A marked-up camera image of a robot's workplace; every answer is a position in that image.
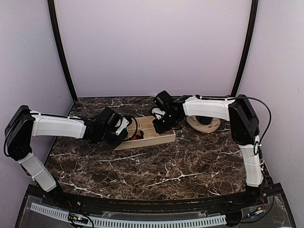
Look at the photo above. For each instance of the white slotted cable duct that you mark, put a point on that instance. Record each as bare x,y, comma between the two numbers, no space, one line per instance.
127,220

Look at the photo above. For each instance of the black right frame post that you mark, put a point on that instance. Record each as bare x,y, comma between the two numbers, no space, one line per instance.
246,47

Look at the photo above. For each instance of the black left frame post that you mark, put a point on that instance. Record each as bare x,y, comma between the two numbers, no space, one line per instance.
60,49

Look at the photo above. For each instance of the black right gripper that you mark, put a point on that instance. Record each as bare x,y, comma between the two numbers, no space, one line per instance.
159,129

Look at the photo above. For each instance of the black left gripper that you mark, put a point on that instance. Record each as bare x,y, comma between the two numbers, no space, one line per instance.
114,144

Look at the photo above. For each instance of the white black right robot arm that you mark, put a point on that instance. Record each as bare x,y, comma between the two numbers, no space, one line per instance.
238,111

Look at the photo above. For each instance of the black front table rail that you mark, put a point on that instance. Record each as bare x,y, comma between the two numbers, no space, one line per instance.
94,205

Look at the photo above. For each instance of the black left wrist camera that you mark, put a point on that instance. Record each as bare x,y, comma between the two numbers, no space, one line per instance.
109,118

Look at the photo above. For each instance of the dark blue mug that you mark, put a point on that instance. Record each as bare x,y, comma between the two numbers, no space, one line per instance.
204,120

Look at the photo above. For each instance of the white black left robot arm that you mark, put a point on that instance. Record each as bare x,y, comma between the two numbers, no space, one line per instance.
26,124

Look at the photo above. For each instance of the wooden compartment tray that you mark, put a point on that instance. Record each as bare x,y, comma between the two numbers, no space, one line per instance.
150,136

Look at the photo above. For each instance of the cream saucer plate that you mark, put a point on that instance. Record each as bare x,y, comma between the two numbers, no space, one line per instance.
209,128

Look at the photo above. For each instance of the black frame post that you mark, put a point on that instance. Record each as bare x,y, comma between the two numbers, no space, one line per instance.
60,49
246,47

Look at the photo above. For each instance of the black red yellow argyle sock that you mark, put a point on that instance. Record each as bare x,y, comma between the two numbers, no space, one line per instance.
139,135

